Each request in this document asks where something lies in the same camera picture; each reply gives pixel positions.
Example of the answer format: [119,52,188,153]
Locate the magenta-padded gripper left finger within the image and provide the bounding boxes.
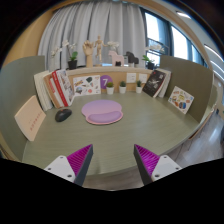
[43,143,94,187]

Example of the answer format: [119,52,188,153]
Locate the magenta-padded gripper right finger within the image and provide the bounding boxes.
[133,143,183,186]

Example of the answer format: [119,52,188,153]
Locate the black computer mouse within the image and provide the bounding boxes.
[54,108,73,123]

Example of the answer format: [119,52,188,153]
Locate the purple mouse pad with wrist rest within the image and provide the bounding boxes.
[81,99,124,126]

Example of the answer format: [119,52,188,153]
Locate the beige booklet with red text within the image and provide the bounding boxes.
[14,94,47,142]

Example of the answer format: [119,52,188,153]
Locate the colourful picture card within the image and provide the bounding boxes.
[167,85,195,115]

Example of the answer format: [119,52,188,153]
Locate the white book with red band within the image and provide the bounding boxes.
[48,76,65,108]

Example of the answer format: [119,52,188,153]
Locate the thick white book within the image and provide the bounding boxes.
[33,71,51,112]

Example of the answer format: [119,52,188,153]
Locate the tan book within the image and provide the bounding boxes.
[43,73,63,109]

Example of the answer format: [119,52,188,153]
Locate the white book with photo cover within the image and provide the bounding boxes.
[55,68,75,107]

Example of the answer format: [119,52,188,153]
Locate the succulent in white pot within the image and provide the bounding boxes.
[135,80,143,94]
[118,80,128,95]
[105,81,115,96]

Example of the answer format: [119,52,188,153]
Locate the black cover book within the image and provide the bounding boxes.
[142,69,167,98]

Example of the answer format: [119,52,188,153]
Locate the white sticker sheet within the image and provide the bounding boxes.
[72,74,102,98]

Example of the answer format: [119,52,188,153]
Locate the round purple number sign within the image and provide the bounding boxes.
[99,74,114,90]

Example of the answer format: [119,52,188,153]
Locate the white orchid in black pot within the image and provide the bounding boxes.
[107,40,120,52]
[50,39,79,71]
[141,44,166,70]

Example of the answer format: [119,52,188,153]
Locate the wooden desk shelf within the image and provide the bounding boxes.
[66,65,158,94]

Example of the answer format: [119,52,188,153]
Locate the black horse figure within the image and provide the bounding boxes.
[124,51,140,66]

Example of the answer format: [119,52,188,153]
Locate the pink horse figure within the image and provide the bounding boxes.
[108,49,126,67]

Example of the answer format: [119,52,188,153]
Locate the wooden hand model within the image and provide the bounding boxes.
[82,40,96,69]

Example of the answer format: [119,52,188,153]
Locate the window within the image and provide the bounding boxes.
[141,8,209,68]

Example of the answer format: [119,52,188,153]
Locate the wooden mannequin figure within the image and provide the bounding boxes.
[92,35,109,64]

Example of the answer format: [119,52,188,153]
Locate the grey curtain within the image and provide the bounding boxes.
[37,0,148,73]

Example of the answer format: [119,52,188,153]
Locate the ceiling lights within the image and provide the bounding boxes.
[175,10,224,81]

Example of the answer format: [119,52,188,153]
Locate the white wall socket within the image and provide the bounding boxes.
[138,73,149,84]
[125,72,137,84]

